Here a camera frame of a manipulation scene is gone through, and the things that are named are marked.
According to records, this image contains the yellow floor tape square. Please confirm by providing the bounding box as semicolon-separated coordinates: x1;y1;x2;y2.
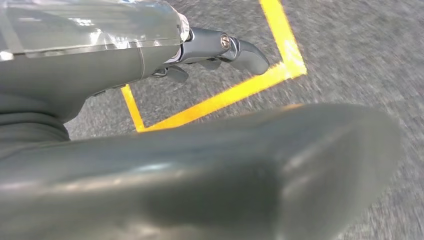
120;0;308;133

